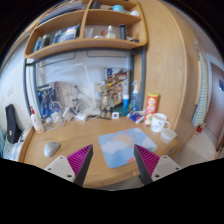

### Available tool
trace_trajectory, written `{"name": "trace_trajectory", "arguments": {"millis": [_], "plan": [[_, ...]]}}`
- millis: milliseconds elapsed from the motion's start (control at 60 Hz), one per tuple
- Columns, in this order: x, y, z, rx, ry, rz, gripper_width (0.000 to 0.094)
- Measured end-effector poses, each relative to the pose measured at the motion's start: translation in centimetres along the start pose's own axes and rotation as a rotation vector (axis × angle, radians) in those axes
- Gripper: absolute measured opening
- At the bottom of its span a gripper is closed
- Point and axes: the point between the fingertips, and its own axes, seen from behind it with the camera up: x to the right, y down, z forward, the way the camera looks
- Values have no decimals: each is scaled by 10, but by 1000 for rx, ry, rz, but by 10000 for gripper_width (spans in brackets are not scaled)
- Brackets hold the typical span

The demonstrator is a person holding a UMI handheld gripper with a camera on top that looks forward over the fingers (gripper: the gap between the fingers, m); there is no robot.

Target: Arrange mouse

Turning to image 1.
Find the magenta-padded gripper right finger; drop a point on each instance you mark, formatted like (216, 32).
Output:
(150, 159)

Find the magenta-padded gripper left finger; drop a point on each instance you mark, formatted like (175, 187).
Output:
(76, 160)

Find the grey computer mouse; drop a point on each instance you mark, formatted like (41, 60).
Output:
(52, 148)

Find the blue cloud-print mouse pad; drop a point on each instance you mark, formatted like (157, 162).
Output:
(116, 146)

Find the clear plastic cup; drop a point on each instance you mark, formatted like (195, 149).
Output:
(167, 135)

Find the white mug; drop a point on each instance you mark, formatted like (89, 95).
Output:
(158, 122)

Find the white power strip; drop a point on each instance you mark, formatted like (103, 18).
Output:
(80, 116)

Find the blue snack packet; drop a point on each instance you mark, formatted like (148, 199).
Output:
(136, 117)

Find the red yellow chips can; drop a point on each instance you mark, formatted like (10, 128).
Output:
(151, 106)

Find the white red-pump lotion bottle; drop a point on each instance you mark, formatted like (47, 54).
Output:
(37, 124)

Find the small white cube clock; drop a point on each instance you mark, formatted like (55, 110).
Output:
(115, 115)

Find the blue spray bottle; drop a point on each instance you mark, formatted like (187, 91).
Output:
(134, 100)

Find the white blue tube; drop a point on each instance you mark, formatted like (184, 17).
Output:
(125, 101)

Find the tan robot figure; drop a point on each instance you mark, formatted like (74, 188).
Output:
(107, 101)

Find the bed with plaid bedding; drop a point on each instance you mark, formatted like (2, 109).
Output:
(10, 150)

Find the robot model kit box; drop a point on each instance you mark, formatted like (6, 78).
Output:
(46, 96)

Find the colourful picture box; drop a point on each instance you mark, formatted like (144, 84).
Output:
(120, 80)

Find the wooden shelf unit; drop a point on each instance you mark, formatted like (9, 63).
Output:
(83, 43)

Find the grey metal frame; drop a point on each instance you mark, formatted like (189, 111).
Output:
(143, 83)

